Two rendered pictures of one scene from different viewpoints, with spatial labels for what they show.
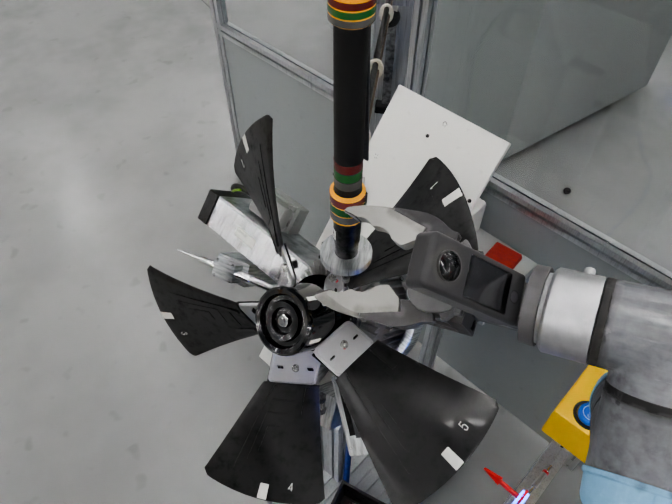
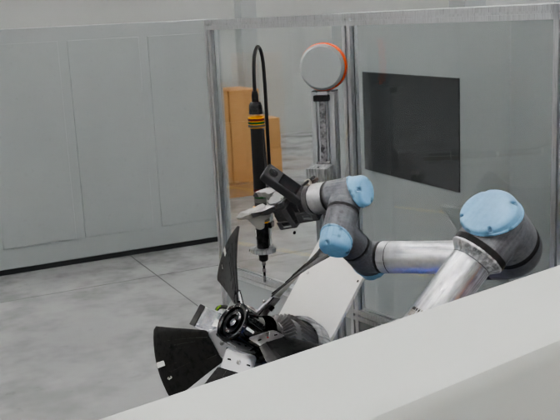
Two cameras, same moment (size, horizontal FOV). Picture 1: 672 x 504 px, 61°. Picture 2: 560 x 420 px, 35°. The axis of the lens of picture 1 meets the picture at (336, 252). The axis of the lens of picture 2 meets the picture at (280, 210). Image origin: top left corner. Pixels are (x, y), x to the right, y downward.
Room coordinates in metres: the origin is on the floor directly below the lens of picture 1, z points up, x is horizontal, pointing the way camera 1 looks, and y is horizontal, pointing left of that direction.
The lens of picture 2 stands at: (-1.84, -0.42, 2.06)
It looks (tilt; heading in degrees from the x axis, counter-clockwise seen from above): 12 degrees down; 9
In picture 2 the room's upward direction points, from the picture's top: 3 degrees counter-clockwise
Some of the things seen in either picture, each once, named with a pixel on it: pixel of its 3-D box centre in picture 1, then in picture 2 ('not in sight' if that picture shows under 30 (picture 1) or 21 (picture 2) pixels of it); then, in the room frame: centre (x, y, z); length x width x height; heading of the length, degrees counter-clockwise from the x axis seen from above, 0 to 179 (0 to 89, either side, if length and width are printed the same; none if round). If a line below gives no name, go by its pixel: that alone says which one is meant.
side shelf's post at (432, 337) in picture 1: (432, 338); not in sight; (0.96, -0.31, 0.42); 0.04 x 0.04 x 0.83; 46
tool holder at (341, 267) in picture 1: (347, 226); (263, 233); (0.49, -0.02, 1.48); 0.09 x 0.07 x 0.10; 171
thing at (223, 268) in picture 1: (227, 270); not in sight; (0.73, 0.23, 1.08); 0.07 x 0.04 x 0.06; 56
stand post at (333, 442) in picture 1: (332, 424); not in sight; (0.65, 0.01, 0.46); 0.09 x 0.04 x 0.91; 46
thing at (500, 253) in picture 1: (501, 257); not in sight; (0.93, -0.43, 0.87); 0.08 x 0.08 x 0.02; 49
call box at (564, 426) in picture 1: (591, 410); not in sight; (0.45, -0.48, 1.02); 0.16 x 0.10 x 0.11; 136
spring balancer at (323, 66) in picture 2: not in sight; (323, 67); (1.20, -0.13, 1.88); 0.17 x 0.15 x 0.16; 46
